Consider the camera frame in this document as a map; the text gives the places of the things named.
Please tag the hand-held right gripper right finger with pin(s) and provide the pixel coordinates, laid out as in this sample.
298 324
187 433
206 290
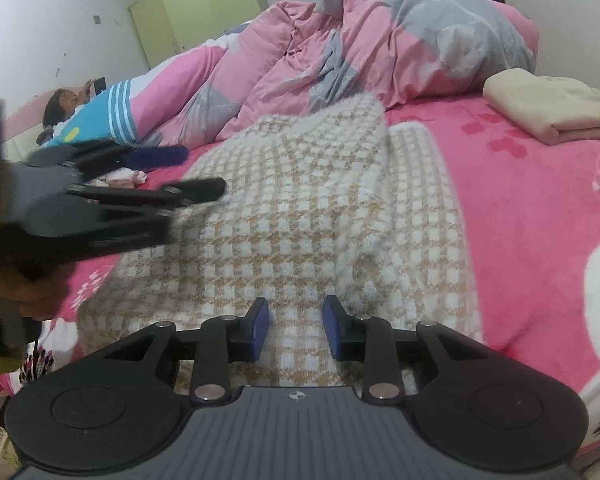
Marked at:
332 327

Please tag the blue pink cartoon pillow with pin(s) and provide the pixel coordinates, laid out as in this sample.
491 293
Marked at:
95 120

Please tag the person's left hand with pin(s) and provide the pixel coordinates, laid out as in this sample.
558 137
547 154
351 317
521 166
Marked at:
25 297

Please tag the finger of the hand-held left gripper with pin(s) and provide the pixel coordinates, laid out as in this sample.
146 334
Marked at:
155 157
195 191

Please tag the pink white headboard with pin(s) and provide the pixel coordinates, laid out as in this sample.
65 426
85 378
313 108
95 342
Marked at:
25 120

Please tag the plain pink pillow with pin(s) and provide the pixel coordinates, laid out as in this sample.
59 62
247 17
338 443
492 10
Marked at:
520 30

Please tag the beige white checked jacket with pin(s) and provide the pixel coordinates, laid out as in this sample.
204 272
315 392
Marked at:
305 200

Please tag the pink grey quilt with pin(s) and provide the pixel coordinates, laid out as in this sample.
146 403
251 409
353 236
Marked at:
370 35

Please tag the black phone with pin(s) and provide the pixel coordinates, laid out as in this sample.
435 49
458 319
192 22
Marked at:
100 86

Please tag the pile of blue white clothes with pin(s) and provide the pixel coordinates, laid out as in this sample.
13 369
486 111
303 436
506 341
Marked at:
125 176

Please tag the yellow-green wardrobe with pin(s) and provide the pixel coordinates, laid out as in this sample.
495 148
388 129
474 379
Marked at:
195 5

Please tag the yellow-green cloth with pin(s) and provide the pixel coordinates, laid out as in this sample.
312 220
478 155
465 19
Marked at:
0 357

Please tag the folded cream garment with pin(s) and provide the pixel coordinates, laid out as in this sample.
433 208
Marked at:
545 105

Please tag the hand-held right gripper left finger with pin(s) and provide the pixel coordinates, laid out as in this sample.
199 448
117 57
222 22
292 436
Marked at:
260 327

